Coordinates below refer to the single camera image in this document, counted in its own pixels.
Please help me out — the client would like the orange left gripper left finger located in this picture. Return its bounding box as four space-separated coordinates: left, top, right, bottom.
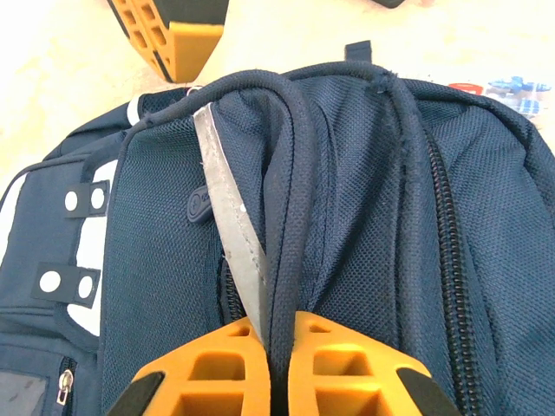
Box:
106 317 273 416

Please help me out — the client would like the navy blue backpack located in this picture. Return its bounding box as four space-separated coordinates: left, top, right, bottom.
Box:
0 39 555 416

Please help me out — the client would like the white blue eraser blister pack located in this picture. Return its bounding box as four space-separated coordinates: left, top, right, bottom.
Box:
446 75 552 119

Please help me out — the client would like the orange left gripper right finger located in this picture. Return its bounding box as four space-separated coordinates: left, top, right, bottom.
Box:
284 309 461 416

